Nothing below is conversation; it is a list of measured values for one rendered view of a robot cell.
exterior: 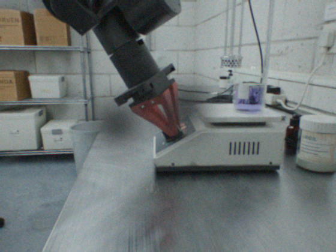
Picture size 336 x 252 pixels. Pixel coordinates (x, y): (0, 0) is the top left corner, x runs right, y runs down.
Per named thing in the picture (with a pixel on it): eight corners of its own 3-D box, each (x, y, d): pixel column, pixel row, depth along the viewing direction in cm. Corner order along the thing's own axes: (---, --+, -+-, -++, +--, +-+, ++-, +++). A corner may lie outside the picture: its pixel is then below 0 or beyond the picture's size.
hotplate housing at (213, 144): (153, 174, 44) (152, 123, 42) (153, 147, 56) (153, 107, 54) (297, 172, 45) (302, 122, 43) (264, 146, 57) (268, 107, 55)
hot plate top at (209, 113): (204, 122, 43) (204, 117, 42) (194, 108, 54) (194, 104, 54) (284, 122, 43) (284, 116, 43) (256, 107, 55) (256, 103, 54)
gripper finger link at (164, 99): (201, 116, 48) (174, 65, 45) (187, 135, 42) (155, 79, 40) (169, 128, 51) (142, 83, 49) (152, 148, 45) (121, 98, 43)
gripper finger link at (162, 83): (198, 119, 46) (170, 68, 44) (184, 141, 40) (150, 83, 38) (165, 132, 50) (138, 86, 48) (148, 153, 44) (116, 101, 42)
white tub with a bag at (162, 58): (152, 91, 145) (151, 47, 140) (141, 88, 157) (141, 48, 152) (176, 90, 151) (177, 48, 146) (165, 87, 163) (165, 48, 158)
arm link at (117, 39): (100, 17, 45) (77, 21, 40) (132, -9, 41) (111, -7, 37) (124, 57, 46) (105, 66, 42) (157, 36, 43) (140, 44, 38)
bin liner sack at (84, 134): (68, 189, 202) (63, 132, 192) (78, 170, 234) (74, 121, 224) (117, 186, 206) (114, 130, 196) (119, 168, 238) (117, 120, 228)
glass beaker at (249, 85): (268, 117, 44) (273, 63, 42) (231, 116, 45) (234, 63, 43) (261, 110, 50) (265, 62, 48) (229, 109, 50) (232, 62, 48)
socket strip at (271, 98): (270, 105, 104) (271, 93, 103) (233, 92, 142) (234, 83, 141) (285, 105, 104) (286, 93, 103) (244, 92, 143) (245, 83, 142)
